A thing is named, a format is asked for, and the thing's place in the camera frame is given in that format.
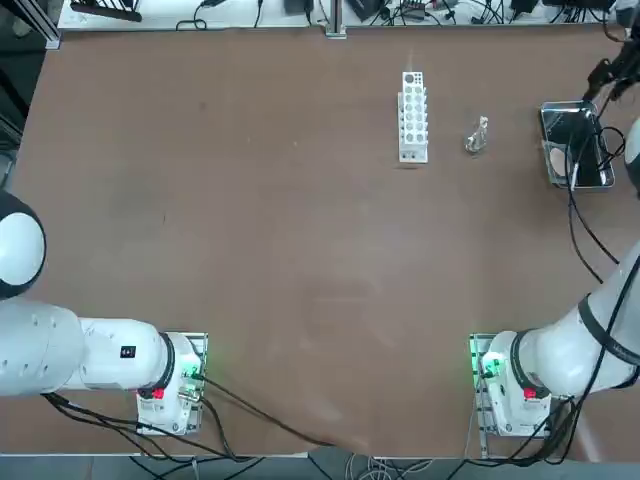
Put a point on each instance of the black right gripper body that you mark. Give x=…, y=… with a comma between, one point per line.
x=627, y=62

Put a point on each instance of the clear glass flask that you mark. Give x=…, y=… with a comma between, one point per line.
x=476, y=137

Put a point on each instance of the clear glass test tube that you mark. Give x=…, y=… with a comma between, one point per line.
x=410, y=62

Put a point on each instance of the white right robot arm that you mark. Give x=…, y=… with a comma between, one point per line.
x=550, y=360

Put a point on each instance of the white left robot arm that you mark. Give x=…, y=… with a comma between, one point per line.
x=100, y=355

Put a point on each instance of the steel tray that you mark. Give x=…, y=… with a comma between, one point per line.
x=565, y=117

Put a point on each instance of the large black power adapter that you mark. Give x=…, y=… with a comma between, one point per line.
x=575, y=3

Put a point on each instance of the power strip with red switches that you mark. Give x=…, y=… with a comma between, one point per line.
x=415, y=5

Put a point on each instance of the white test tube rack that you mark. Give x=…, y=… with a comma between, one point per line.
x=414, y=150

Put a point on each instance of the small black power adapter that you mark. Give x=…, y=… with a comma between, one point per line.
x=298, y=5

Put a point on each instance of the white side table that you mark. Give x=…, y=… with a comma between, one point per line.
x=160, y=10

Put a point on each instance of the aluminium camera mount post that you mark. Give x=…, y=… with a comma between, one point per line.
x=336, y=20

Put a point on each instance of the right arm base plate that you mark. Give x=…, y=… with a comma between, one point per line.
x=482, y=435

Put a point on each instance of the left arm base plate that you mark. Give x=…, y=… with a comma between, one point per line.
x=200, y=345

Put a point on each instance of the aluminium frame post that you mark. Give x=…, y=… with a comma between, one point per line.
x=52, y=37

